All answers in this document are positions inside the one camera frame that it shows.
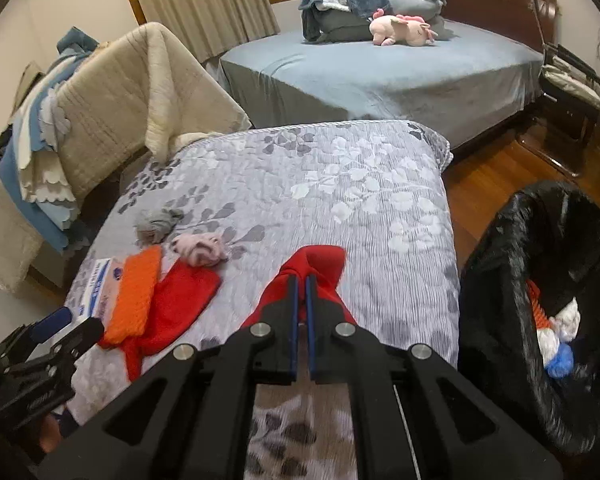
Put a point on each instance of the cream scalloped cloth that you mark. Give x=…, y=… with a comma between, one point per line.
x=40, y=175

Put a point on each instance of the black folding chair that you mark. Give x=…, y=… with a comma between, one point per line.
x=575, y=125

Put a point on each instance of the light blue scalloped cloth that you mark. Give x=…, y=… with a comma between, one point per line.
x=55, y=120

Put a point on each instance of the pink plush toy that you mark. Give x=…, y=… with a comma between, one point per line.
x=400, y=27

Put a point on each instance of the beige chair cushion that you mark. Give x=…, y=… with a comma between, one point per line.
x=570, y=80

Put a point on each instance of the tan cloth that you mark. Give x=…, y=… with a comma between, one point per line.
x=30, y=80

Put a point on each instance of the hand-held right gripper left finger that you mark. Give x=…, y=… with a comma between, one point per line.
x=294, y=310

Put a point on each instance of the black bagged trash bin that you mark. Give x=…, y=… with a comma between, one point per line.
x=505, y=260

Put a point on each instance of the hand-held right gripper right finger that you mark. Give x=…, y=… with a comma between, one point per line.
x=311, y=310

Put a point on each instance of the white and blue carton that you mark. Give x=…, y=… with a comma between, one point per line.
x=97, y=285

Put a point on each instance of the white tissue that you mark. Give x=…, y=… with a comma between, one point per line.
x=549, y=347

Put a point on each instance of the bed with blue sheet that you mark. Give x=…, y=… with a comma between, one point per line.
x=380, y=75

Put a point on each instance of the grey floral quilt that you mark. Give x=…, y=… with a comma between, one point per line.
x=330, y=185

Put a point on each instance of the orange foam net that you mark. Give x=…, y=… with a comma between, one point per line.
x=132, y=300

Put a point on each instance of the red cloth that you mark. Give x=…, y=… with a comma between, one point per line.
x=180, y=305
x=325, y=265

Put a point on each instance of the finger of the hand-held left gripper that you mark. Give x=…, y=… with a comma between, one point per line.
x=52, y=321
x=80, y=335

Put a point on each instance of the grey pillow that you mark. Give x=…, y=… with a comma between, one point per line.
x=340, y=22

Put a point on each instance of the beige quilted table cover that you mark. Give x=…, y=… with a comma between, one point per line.
x=110, y=105

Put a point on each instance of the blue plastic bag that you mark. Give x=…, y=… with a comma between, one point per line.
x=561, y=362

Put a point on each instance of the dark wooden headboard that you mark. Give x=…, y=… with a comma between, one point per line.
x=500, y=5

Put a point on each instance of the blue felt cloth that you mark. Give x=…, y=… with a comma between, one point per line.
x=45, y=220

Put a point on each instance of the red mesh net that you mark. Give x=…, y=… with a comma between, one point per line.
x=536, y=307

